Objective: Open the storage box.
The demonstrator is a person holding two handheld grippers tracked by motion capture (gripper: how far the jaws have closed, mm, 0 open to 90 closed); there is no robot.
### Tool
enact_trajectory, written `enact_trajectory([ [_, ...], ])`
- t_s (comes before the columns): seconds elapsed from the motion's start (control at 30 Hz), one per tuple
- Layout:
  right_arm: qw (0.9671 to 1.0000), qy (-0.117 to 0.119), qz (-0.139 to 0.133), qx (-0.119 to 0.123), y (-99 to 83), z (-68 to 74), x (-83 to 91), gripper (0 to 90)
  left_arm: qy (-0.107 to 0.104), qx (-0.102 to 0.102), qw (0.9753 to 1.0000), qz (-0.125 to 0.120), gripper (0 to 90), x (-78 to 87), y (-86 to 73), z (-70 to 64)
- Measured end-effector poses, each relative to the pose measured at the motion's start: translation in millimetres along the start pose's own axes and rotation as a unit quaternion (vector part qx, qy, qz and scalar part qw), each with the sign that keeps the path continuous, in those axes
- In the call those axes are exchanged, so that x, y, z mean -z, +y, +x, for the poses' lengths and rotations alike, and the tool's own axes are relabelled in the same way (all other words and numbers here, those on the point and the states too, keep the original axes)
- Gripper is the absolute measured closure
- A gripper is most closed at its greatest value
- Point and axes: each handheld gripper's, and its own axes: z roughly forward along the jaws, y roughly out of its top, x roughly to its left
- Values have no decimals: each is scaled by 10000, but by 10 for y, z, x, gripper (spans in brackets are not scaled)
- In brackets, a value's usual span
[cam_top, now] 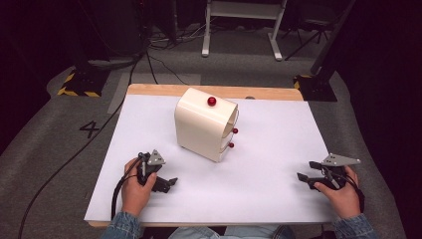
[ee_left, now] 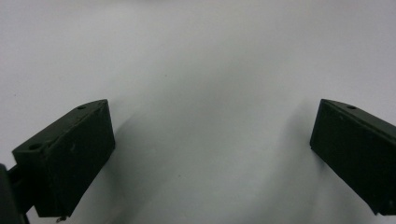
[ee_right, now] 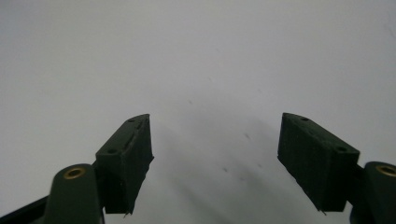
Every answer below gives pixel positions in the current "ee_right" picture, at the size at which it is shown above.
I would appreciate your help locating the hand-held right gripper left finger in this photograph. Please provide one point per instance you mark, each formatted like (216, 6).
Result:
(124, 168)

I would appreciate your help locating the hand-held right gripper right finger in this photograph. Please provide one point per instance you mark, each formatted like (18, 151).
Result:
(317, 158)

